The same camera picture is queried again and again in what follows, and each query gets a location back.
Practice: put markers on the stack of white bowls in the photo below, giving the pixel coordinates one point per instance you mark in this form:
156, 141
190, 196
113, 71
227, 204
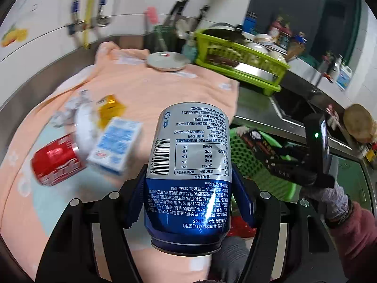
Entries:
265, 48

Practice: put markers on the green dish rack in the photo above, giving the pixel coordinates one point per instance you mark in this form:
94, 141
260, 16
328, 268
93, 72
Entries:
212, 44

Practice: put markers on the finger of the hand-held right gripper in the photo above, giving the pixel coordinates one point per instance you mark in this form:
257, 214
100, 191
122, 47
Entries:
293, 149
271, 160

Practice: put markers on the steel sink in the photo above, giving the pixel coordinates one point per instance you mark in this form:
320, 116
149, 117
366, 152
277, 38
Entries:
294, 109

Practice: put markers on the round wooden chopping block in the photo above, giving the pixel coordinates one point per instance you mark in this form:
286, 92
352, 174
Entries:
360, 122

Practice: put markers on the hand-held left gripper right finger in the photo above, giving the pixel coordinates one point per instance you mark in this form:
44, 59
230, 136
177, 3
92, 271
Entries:
244, 200

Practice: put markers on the orange snack packet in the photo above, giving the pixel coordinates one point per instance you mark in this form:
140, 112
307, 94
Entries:
110, 109

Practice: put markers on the white plate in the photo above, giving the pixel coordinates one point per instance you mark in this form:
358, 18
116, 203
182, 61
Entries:
168, 60

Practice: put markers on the peach blanket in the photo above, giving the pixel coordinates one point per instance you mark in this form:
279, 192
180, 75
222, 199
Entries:
147, 88

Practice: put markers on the green plastic basket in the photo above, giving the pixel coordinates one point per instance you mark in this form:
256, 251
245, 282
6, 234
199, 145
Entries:
244, 153

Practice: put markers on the row of sauce bottles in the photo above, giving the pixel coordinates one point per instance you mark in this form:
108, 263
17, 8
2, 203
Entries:
284, 35

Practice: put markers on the teal bottle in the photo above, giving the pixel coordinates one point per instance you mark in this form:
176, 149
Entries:
189, 50

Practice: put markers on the white and blue detergent bottle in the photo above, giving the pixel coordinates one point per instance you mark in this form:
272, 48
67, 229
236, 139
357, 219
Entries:
344, 78

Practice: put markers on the white paper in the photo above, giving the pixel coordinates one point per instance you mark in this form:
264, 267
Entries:
70, 106

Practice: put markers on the water valve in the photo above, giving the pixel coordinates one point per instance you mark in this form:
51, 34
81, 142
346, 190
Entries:
103, 22
75, 26

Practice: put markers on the person's right hand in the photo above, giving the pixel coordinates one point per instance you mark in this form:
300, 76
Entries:
332, 200

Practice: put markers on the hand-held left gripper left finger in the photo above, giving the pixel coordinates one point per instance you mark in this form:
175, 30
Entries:
135, 200

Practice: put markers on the pink bottle brush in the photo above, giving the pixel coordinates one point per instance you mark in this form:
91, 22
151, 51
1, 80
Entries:
151, 14

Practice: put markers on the white plastic lid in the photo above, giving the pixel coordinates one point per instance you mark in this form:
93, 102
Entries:
85, 129

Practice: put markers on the green utensil holder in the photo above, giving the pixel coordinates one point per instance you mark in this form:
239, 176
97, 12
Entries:
165, 38

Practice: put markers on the black wok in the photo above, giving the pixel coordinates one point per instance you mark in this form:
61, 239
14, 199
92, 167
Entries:
223, 31

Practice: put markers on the white and blue milk carton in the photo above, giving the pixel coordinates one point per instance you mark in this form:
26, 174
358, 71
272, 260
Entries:
115, 144

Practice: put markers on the person's left hand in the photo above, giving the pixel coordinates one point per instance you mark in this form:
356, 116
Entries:
229, 259

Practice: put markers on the blue drink can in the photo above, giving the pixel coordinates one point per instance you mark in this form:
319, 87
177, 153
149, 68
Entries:
188, 168

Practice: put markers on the red plastic object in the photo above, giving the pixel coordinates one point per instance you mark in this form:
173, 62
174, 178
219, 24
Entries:
241, 228

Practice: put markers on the red cola can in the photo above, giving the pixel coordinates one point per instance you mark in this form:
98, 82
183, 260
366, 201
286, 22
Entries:
56, 159

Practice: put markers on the blue container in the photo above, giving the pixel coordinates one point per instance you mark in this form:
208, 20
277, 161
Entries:
249, 23

